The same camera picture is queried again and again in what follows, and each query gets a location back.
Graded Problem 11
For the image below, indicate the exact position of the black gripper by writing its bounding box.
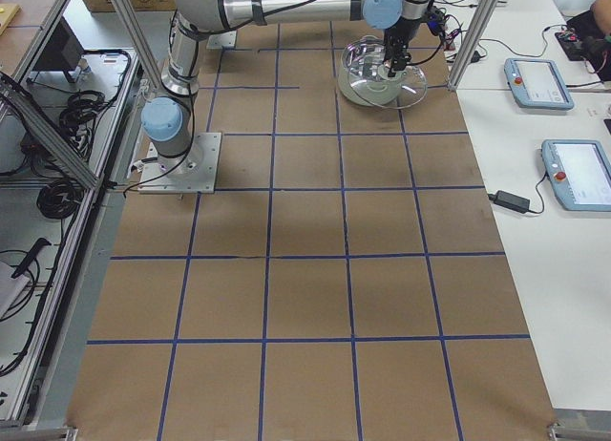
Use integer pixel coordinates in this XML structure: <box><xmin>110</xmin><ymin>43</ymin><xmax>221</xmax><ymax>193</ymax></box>
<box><xmin>384</xmin><ymin>28</ymin><xmax>413</xmax><ymax>77</ymax></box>

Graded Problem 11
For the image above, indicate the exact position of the glass pot lid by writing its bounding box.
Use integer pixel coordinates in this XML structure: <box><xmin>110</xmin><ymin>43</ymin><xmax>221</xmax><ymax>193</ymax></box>
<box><xmin>338</xmin><ymin>63</ymin><xmax>428</xmax><ymax>109</ymax></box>

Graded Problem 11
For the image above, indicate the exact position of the grey-green cooking pot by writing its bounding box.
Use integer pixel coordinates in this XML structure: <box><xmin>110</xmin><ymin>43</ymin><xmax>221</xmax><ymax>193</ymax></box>
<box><xmin>338</xmin><ymin>35</ymin><xmax>404</xmax><ymax>107</ymax></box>

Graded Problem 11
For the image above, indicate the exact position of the far teach pendant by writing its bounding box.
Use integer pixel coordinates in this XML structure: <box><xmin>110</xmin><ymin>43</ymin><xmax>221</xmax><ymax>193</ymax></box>
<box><xmin>503</xmin><ymin>58</ymin><xmax>574</xmax><ymax>111</ymax></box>

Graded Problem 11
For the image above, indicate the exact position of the teach pendant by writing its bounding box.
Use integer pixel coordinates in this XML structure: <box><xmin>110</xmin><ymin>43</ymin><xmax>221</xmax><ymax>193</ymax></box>
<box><xmin>541</xmin><ymin>139</ymin><xmax>610</xmax><ymax>212</ymax></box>
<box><xmin>503</xmin><ymin>58</ymin><xmax>574</xmax><ymax>111</ymax></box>

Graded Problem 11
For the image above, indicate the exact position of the black power adapter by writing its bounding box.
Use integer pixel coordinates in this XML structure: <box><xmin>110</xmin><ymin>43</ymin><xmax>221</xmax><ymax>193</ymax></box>
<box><xmin>488</xmin><ymin>190</ymin><xmax>530</xmax><ymax>214</ymax></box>

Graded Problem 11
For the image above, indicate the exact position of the near teach pendant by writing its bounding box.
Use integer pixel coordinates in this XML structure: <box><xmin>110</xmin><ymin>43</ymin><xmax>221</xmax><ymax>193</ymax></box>
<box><xmin>541</xmin><ymin>139</ymin><xmax>610</xmax><ymax>212</ymax></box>

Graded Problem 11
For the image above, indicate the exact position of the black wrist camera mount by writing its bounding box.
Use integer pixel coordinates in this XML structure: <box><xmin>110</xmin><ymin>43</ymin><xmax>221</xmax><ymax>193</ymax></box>
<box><xmin>426</xmin><ymin>5</ymin><xmax>446</xmax><ymax>37</ymax></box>

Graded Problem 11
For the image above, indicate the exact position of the aluminium frame post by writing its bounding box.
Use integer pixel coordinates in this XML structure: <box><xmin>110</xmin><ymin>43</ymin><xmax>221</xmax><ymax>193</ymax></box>
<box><xmin>448</xmin><ymin>0</ymin><xmax>498</xmax><ymax>91</ymax></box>

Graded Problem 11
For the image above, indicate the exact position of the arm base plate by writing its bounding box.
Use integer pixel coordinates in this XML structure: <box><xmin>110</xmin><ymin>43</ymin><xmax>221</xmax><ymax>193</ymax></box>
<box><xmin>206</xmin><ymin>31</ymin><xmax>237</xmax><ymax>50</ymax></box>
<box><xmin>137</xmin><ymin>133</ymin><xmax>221</xmax><ymax>194</ymax></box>

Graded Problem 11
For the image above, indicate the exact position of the black cable coil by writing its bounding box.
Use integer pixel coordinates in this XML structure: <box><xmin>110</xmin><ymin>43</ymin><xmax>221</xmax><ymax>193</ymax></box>
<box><xmin>36</xmin><ymin>180</ymin><xmax>83</xmax><ymax>219</ymax></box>

